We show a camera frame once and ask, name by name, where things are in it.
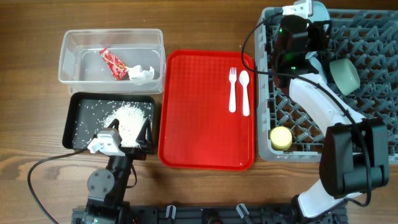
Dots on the light blue plate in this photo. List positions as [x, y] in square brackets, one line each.
[320, 12]

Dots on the white tissue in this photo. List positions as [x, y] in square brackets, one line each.
[138, 73]

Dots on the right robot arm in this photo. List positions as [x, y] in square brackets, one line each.
[354, 159]

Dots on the grey dishwasher rack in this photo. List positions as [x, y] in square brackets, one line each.
[369, 39]

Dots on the white plastic spoon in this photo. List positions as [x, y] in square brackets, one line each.
[244, 81]

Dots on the white plastic fork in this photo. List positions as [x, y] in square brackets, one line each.
[232, 95]

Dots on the yellow cup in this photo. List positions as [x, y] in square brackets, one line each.
[281, 138]

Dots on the white rice pile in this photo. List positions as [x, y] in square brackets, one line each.
[94, 115]

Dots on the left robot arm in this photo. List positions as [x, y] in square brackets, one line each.
[108, 186]

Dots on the red serving tray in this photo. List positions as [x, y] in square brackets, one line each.
[197, 130]

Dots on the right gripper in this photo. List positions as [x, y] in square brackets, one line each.
[319, 34]

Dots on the green bowl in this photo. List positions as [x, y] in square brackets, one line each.
[345, 75]

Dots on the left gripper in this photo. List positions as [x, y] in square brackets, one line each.
[141, 138]

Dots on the clear plastic bin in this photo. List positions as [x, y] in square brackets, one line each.
[82, 68]

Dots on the black waste tray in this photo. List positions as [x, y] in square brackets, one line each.
[73, 110]

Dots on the red snack wrapper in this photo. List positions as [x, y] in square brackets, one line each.
[118, 69]

